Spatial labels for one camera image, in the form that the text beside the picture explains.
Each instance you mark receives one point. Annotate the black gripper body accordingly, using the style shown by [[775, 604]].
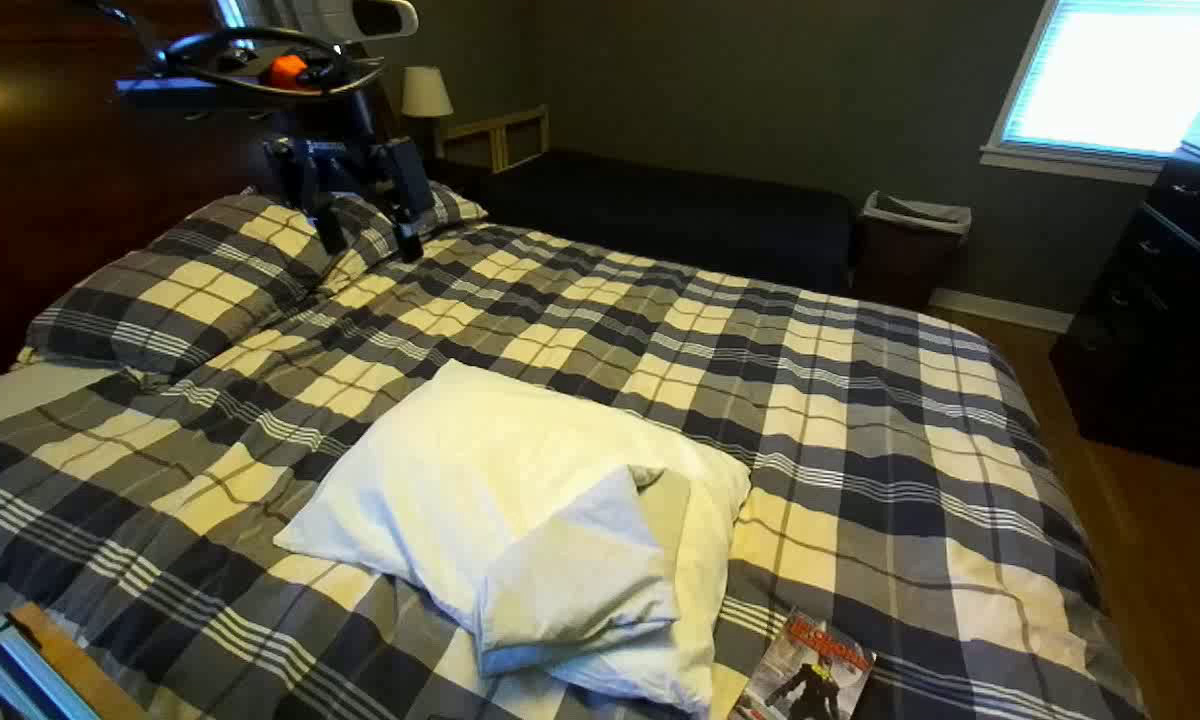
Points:
[[342, 157]]

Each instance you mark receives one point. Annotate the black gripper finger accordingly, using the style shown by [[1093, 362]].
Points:
[[410, 220], [321, 220]]

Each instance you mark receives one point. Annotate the white pillowcase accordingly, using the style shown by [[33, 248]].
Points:
[[492, 467]]

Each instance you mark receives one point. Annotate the black Franka robot arm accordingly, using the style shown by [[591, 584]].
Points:
[[233, 60]]

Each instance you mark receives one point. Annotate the small plaid pillow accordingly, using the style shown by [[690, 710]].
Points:
[[451, 206]]

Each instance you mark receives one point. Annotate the table lamp with white shade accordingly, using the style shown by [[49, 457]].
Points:
[[425, 92]]

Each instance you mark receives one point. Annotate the wooden nightstand shelf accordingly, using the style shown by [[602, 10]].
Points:
[[492, 141]]

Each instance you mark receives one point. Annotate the large plaid pillow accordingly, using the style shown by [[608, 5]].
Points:
[[186, 293]]

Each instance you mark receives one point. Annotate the dark daybed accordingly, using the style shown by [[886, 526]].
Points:
[[682, 213]]

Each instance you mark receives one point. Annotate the dark wooden headboard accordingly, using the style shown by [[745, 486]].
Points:
[[52, 174]]

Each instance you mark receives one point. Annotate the white bed sheet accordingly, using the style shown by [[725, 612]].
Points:
[[20, 393]]

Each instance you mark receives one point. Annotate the cream pillow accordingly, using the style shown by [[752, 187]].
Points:
[[702, 532]]

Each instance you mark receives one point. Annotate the plaid comforter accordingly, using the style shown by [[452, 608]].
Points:
[[841, 400]]

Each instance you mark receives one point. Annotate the brown bin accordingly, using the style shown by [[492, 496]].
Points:
[[909, 247]]

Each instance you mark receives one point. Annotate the wooden board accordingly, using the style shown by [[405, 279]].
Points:
[[83, 667]]

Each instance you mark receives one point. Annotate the magazine with red title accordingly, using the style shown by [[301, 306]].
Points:
[[806, 672]]

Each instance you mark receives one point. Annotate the bright window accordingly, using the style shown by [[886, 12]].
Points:
[[1122, 75]]

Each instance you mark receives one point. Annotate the black dresser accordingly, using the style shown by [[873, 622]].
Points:
[[1163, 306]]

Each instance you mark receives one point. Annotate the light blue frame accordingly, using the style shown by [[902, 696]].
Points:
[[14, 672]]

